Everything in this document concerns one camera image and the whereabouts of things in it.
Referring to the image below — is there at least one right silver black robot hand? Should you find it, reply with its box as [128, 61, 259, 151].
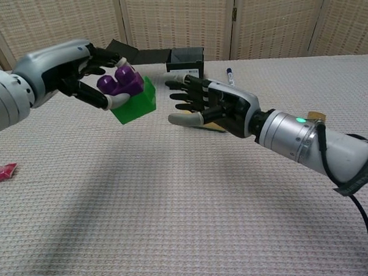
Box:
[164, 70, 262, 142]

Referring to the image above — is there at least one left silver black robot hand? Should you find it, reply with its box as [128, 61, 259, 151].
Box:
[10, 37, 133, 115]

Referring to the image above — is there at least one purple block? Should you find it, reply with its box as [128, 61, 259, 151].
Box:
[95, 64, 145, 98]

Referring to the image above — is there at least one green block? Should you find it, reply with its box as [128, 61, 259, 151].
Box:
[109, 75, 158, 126]

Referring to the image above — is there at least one woven folding screen panel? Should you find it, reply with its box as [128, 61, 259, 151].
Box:
[305, 0, 368, 57]
[118, 0, 239, 65]
[229, 0, 333, 60]
[0, 0, 128, 71]

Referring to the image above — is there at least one black open cardboard box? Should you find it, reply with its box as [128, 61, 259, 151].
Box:
[104, 34, 206, 82]

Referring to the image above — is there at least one red candy packet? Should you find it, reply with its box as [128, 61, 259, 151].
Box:
[0, 162, 18, 183]

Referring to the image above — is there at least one beige woven tablecloth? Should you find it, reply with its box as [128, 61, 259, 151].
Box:
[0, 54, 368, 276]

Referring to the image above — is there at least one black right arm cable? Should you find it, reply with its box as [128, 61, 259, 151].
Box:
[316, 121, 368, 276]

